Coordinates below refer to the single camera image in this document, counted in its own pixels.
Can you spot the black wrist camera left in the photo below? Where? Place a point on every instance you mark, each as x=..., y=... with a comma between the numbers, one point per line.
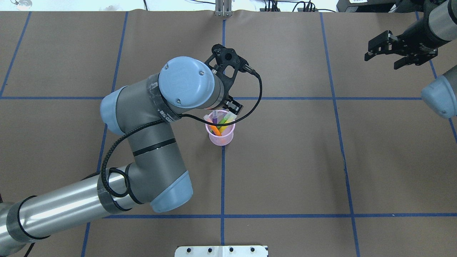
x=222, y=57

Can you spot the orange marker pen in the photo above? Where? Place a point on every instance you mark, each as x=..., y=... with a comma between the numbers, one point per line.
x=218, y=130

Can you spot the yellow marker pen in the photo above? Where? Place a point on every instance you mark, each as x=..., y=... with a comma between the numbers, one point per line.
x=222, y=128

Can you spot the purple marker pen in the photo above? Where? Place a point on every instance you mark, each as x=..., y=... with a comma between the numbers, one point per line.
x=214, y=116

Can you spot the aluminium frame post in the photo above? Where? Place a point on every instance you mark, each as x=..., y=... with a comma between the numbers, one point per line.
x=223, y=8

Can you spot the green marker pen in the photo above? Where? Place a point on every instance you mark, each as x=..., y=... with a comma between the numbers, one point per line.
x=225, y=119

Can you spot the pink mesh pen holder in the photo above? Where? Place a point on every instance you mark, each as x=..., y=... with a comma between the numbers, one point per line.
x=220, y=140

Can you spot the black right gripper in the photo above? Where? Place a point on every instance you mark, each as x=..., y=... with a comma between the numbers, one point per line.
x=415, y=39

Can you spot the black device top right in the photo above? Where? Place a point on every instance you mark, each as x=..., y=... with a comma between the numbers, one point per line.
x=380, y=6

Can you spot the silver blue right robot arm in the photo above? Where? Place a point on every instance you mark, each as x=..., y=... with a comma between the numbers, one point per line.
x=440, y=94

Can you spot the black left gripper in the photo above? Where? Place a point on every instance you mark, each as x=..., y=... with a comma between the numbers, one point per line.
x=234, y=105

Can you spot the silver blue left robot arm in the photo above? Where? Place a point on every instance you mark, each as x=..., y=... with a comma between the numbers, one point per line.
x=143, y=166

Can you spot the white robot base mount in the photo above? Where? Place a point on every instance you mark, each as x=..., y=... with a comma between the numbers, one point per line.
x=222, y=251

